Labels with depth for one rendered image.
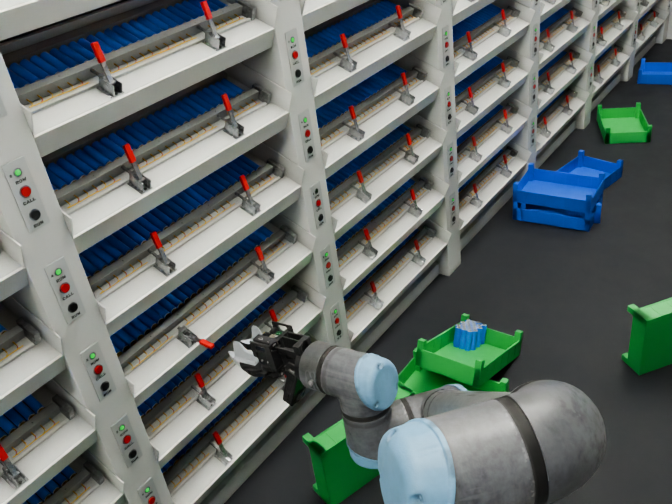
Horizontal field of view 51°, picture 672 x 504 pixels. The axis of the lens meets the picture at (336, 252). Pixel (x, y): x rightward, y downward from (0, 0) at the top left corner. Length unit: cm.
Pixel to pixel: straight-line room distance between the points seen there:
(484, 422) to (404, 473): 10
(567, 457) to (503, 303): 172
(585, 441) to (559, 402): 4
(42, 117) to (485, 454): 89
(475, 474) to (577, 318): 171
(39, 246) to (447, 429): 79
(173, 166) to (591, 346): 141
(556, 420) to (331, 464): 107
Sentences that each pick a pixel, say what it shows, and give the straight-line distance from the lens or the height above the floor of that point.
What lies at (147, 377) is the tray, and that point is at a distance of 153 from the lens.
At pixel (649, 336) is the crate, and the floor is 14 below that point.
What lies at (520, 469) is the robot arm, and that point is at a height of 92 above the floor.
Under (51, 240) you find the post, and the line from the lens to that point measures 128.
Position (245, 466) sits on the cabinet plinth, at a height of 4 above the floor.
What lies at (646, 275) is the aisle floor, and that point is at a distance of 263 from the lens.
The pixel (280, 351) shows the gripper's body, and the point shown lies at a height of 63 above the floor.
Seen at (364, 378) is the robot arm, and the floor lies 66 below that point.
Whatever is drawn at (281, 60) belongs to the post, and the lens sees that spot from 161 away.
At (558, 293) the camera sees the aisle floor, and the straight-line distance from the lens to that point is 250.
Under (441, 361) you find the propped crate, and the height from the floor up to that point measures 14.
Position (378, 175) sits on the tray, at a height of 55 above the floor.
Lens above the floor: 147
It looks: 32 degrees down
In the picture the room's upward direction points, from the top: 8 degrees counter-clockwise
